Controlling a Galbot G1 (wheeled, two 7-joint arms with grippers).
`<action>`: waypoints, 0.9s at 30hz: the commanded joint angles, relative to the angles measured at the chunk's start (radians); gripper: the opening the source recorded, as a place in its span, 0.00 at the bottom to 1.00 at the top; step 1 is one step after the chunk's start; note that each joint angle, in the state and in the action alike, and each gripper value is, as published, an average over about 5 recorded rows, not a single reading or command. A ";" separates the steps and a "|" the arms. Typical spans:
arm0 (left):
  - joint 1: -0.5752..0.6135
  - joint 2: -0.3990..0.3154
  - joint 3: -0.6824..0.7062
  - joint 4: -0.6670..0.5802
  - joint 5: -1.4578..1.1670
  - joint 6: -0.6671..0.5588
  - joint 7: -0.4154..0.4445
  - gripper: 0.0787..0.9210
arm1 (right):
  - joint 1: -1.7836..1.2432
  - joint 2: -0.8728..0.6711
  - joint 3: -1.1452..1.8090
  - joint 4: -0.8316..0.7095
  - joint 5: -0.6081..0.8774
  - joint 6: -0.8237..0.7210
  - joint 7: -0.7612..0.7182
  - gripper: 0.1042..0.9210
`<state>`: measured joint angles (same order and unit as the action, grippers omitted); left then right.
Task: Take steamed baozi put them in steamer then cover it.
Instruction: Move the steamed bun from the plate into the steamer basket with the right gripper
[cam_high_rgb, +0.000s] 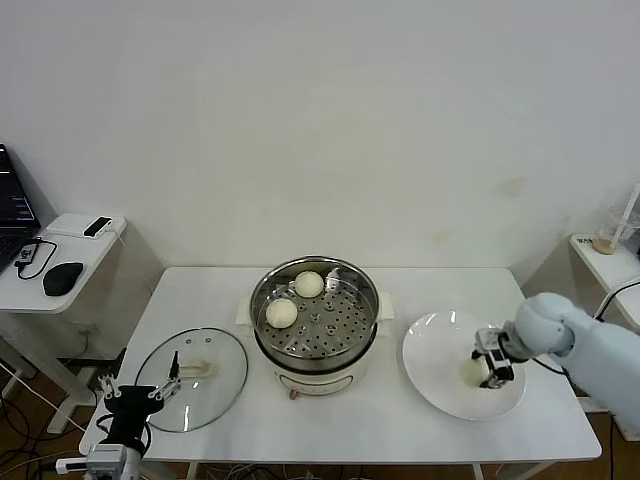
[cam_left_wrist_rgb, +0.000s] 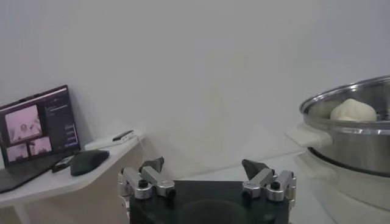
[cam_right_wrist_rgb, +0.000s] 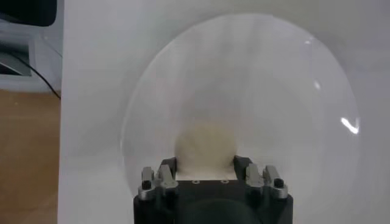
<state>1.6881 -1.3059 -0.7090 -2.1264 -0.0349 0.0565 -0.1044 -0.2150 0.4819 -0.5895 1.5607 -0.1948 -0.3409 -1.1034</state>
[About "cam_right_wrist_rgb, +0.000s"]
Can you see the white round plate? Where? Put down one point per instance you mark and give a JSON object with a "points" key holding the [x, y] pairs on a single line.
{"points": [[243, 76]]}

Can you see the white steamed baozi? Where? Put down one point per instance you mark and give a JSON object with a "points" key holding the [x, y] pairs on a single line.
{"points": [[205, 146]]}

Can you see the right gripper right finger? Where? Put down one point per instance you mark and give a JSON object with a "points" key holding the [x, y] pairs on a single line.
{"points": [[254, 178]]}

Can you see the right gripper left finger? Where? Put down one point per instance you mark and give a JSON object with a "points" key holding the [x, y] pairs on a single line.
{"points": [[166, 182]]}

